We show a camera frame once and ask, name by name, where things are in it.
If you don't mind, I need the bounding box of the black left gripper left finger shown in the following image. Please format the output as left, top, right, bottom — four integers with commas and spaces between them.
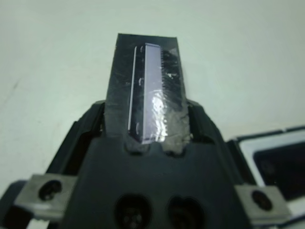
46, 101, 107, 174

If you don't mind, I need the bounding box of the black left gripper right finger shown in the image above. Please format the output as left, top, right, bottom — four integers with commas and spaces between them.
188, 101, 259, 187

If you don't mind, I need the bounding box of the black printed box lid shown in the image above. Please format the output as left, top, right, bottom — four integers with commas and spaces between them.
104, 33, 193, 153

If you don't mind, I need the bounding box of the black box base white insert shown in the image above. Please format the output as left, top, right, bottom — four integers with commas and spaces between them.
225, 124, 305, 226

